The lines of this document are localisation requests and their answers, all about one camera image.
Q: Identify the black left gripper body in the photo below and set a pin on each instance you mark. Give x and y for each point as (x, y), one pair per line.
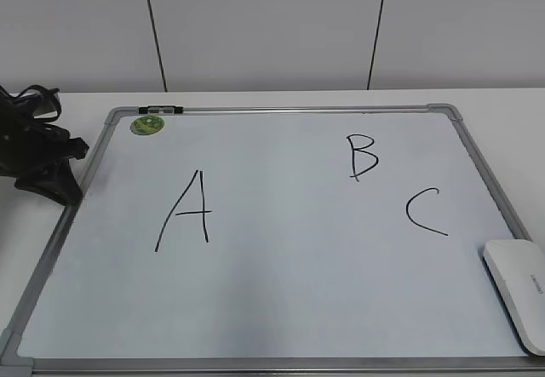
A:
(29, 137)

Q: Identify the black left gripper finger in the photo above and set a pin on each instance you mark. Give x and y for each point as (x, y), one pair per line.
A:
(54, 181)

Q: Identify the white board eraser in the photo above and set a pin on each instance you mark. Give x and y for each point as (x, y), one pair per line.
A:
(517, 268)

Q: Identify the round green magnet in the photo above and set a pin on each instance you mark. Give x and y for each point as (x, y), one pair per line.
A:
(147, 125)

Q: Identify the black silver hanging clip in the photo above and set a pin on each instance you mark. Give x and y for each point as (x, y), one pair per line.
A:
(166, 110)

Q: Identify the white board with grey frame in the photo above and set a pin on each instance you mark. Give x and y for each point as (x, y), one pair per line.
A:
(285, 240)

